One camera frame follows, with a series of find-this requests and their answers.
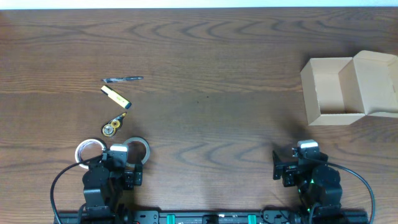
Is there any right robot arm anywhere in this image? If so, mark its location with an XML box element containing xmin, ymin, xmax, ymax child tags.
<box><xmin>272</xmin><ymin>147</ymin><xmax>343</xmax><ymax>219</ymax></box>

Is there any right black cable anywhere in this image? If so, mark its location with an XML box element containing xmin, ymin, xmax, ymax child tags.
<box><xmin>323</xmin><ymin>161</ymin><xmax>376</xmax><ymax>224</ymax></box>

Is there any black mounting rail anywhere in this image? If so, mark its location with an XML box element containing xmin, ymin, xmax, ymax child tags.
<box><xmin>53</xmin><ymin>210</ymin><xmax>369</xmax><ymax>224</ymax></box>

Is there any white tape roll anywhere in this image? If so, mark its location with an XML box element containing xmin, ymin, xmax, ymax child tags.
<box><xmin>75</xmin><ymin>139</ymin><xmax>106</xmax><ymax>169</ymax></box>

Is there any brown cardboard box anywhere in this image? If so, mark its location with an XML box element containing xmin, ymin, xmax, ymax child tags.
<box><xmin>300</xmin><ymin>50</ymin><xmax>397</xmax><ymax>126</ymax></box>

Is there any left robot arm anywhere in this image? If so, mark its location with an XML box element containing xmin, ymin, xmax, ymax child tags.
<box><xmin>82</xmin><ymin>150</ymin><xmax>143</xmax><ymax>223</ymax></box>

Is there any left black cable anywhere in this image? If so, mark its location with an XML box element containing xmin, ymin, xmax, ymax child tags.
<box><xmin>50</xmin><ymin>154</ymin><xmax>103</xmax><ymax>224</ymax></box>

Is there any yellow correction tape dispenser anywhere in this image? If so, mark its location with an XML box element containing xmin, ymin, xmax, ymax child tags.
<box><xmin>101</xmin><ymin>112</ymin><xmax>127</xmax><ymax>138</ymax></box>

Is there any grey tape roll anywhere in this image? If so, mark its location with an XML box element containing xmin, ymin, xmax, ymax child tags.
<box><xmin>123</xmin><ymin>137</ymin><xmax>150</xmax><ymax>165</ymax></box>

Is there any black cable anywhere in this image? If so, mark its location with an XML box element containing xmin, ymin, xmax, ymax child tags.
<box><xmin>50</xmin><ymin>154</ymin><xmax>103</xmax><ymax>224</ymax></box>
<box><xmin>323</xmin><ymin>161</ymin><xmax>376</xmax><ymax>224</ymax></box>

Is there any black ballpoint pen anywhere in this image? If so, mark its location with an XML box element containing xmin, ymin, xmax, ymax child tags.
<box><xmin>102</xmin><ymin>76</ymin><xmax>144</xmax><ymax>83</ymax></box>

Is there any yellow highlighter marker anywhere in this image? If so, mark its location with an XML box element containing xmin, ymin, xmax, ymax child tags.
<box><xmin>101</xmin><ymin>85</ymin><xmax>131</xmax><ymax>109</ymax></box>

